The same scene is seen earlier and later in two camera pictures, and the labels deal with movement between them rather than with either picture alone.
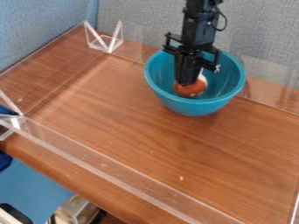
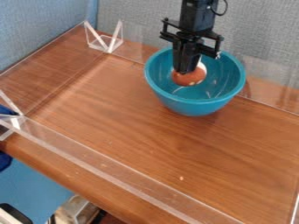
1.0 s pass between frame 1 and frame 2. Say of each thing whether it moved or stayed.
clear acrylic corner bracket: stayed
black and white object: stayed
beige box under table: stayed
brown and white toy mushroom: moved
